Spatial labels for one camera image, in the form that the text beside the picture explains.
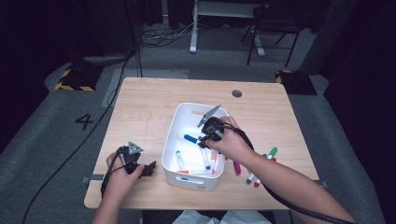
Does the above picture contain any white plastic storage bin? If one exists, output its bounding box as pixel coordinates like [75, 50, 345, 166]
[161, 102, 230, 191]

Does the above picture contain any grey round stand base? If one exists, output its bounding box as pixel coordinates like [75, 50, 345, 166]
[82, 54, 129, 64]

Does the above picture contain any hand-held gripper cable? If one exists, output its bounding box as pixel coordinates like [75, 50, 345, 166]
[100, 148, 127, 199]
[214, 122, 356, 224]

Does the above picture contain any red marker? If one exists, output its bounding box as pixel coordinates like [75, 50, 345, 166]
[253, 157, 277, 188]

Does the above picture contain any person's right hand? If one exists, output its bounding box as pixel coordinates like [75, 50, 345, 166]
[205, 116, 257, 166]

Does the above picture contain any left hand-held gripper cable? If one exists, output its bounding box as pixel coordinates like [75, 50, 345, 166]
[100, 148, 127, 199]

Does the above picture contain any person's light grey clothing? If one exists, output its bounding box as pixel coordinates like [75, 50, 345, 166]
[172, 209, 274, 224]

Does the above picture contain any grey curtain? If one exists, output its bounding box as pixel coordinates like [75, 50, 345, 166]
[298, 0, 358, 76]

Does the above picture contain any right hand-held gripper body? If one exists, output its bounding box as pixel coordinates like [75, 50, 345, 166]
[196, 104, 226, 146]

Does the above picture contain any person's left hand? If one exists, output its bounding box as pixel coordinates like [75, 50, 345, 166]
[102, 152, 146, 203]

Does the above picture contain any black stand pole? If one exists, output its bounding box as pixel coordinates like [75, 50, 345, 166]
[123, 0, 144, 78]

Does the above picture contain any dark blue marker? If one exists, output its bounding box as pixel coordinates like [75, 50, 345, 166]
[183, 133, 201, 145]

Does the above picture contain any bundle of floor cables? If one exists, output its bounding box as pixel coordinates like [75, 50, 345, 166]
[139, 18, 195, 48]

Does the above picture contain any right hand-held gripper cable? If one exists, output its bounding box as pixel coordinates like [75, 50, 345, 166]
[214, 122, 356, 224]

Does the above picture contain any purple marker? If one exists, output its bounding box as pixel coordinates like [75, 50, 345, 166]
[198, 135, 211, 171]

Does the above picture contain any light blue marker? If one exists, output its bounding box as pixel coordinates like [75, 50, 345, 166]
[175, 150, 189, 182]

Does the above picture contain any black chair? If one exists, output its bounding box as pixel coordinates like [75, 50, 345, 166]
[241, 4, 303, 68]

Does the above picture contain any white desk frame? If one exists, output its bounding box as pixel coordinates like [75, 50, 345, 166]
[189, 0, 266, 58]

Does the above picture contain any long black floor cable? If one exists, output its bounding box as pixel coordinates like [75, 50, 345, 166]
[21, 46, 138, 224]

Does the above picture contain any orange marker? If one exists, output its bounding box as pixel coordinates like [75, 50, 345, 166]
[177, 169, 216, 175]

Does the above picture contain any dark green marker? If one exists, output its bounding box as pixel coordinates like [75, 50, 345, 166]
[246, 153, 267, 185]

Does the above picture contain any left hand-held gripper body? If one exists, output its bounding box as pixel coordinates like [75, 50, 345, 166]
[116, 141, 145, 175]

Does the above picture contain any black yellow striped base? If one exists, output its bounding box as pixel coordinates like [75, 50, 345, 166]
[54, 63, 104, 92]
[275, 69, 318, 96]

